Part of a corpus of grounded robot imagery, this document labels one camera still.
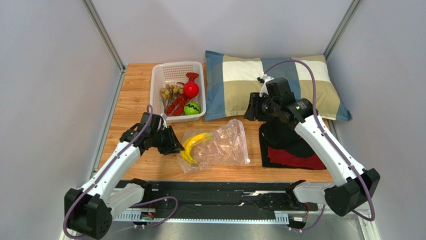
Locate clear zip top bag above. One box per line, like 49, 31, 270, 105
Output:
177, 118, 251, 174

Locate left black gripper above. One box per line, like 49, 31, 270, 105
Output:
150, 125, 185, 156

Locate toy longan bunch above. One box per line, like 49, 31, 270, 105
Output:
159, 84, 184, 111

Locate red toy strawberry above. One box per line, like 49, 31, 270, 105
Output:
183, 81, 200, 99

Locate red folded cloth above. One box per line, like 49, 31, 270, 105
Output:
262, 147, 327, 170

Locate yellow toy bananas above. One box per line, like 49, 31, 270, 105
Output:
180, 132, 213, 166

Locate aluminium frame post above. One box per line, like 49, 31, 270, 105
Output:
81, 0, 127, 75
323, 0, 363, 60

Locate left idle robot arm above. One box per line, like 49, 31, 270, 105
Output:
102, 126, 184, 219

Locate left aluminium frame post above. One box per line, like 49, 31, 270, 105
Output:
81, 0, 127, 75

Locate black folded cloth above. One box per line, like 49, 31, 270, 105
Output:
258, 124, 327, 171

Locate right aluminium frame post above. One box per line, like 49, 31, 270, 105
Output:
323, 0, 363, 60

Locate black baseball cap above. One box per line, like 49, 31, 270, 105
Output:
259, 121, 315, 158

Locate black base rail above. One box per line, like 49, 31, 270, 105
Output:
113, 181, 321, 225

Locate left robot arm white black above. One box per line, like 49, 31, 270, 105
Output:
62, 110, 185, 240

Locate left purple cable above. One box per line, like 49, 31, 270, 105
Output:
62, 104, 154, 239

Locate green toy watermelon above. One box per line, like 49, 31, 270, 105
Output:
183, 102, 202, 116

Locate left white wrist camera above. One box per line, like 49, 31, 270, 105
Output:
160, 113, 168, 129

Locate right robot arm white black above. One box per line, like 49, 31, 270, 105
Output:
244, 76, 381, 217

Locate purple cable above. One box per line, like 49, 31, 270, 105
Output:
62, 104, 154, 239
263, 59, 376, 222

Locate white plastic basket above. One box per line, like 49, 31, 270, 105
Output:
149, 61, 207, 123

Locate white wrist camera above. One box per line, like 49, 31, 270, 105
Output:
257, 74, 274, 97
160, 113, 168, 129

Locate red toy lobster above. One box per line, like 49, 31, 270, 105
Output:
164, 72, 200, 117

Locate plaid blue beige pillow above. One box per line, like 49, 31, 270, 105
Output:
204, 50, 353, 122

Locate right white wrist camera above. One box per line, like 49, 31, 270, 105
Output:
257, 74, 274, 97

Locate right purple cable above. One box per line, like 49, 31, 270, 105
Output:
263, 59, 376, 222

